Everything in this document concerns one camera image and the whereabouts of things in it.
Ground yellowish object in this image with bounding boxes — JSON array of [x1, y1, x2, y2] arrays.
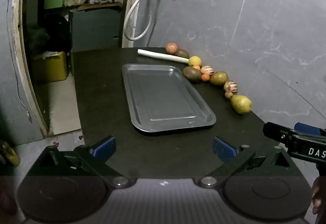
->
[[0, 141, 21, 167]]

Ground yellow bin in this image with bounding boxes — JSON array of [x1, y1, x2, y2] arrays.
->
[[33, 51, 69, 82]]

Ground white hose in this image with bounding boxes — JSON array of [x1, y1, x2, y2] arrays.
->
[[123, 0, 163, 41]]

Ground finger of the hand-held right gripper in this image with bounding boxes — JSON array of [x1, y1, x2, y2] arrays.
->
[[263, 122, 297, 143], [294, 123, 326, 136]]

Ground black bag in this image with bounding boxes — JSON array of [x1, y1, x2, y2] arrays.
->
[[28, 14, 70, 56]]

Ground thin wall cable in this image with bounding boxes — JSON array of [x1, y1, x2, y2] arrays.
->
[[6, 0, 33, 123]]

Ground green yellow mango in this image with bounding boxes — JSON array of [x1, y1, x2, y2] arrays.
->
[[209, 71, 229, 86]]

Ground large dark brown fruit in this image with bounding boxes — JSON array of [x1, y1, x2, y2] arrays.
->
[[183, 66, 202, 84]]

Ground dark cabinet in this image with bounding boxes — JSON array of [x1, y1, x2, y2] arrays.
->
[[69, 7, 123, 53]]

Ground brown cardboard sheet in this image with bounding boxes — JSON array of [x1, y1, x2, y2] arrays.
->
[[76, 1, 123, 12]]

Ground green box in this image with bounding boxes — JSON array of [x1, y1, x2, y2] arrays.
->
[[44, 0, 65, 10]]

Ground striped pepino melon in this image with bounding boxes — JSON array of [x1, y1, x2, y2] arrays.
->
[[200, 65, 215, 76], [224, 81, 238, 95]]

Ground grey metal tray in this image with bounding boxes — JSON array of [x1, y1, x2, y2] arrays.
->
[[121, 63, 217, 133]]

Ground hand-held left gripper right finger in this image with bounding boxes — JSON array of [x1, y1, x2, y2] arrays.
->
[[199, 137, 302, 188]]

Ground white plastic tube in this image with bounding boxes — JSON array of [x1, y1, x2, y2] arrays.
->
[[138, 49, 189, 64]]

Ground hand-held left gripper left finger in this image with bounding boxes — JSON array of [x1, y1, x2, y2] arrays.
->
[[25, 135, 131, 189]]

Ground yellow green pear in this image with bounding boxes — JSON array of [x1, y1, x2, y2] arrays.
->
[[231, 95, 253, 115]]

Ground yellow lemon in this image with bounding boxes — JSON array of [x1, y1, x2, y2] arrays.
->
[[188, 56, 202, 68]]

